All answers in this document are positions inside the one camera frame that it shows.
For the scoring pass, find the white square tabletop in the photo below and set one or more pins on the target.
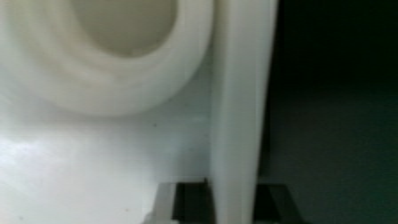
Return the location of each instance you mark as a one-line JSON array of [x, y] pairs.
[[134, 81]]

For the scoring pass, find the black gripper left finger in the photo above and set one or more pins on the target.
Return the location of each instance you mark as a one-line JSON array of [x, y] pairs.
[[184, 203]]

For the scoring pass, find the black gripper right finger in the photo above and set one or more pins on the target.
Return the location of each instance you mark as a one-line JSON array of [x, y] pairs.
[[276, 210]]

